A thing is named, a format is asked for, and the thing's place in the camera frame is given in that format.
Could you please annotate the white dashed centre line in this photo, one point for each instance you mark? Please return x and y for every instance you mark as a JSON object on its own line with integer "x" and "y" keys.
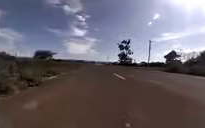
{"x": 119, "y": 76}

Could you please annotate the tall dark tree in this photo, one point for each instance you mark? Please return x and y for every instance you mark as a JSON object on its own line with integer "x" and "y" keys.
{"x": 125, "y": 52}

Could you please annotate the reddish brown asphalt road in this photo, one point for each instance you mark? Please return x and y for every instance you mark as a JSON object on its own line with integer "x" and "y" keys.
{"x": 103, "y": 100}

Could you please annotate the utility pole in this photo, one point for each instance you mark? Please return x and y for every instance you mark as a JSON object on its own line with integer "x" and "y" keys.
{"x": 149, "y": 51}

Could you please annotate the white road edge line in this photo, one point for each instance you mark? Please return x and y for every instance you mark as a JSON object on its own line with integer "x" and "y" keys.
{"x": 53, "y": 77}

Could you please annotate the low wide dark tree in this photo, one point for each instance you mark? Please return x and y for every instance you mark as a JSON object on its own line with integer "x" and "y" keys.
{"x": 43, "y": 54}

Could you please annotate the round dark tree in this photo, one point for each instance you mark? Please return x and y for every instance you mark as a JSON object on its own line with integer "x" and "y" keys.
{"x": 172, "y": 56}

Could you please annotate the dry grass verge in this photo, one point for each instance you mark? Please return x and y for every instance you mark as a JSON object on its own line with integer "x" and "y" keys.
{"x": 13, "y": 75}

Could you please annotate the dark bushes and trees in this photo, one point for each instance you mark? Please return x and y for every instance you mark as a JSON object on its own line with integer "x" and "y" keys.
{"x": 196, "y": 63}

